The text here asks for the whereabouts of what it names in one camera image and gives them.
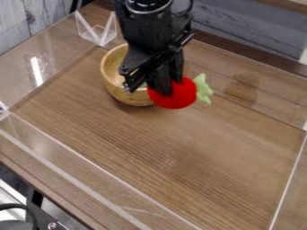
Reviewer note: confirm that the red plush strawberry toy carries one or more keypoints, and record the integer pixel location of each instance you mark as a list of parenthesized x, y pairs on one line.
[(185, 93)]

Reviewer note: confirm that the wooden bowl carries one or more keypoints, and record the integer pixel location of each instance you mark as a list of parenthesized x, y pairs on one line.
[(113, 80)]

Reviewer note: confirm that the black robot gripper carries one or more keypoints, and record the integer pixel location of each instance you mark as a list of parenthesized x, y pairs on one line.
[(155, 32)]

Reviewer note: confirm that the clear acrylic corner bracket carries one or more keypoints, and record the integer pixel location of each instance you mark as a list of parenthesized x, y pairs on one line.
[(100, 35)]

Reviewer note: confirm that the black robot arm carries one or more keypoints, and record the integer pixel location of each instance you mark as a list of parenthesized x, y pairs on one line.
[(156, 33)]

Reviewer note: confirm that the clear acrylic tray wall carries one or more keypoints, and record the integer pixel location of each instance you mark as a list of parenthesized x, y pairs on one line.
[(105, 202)]

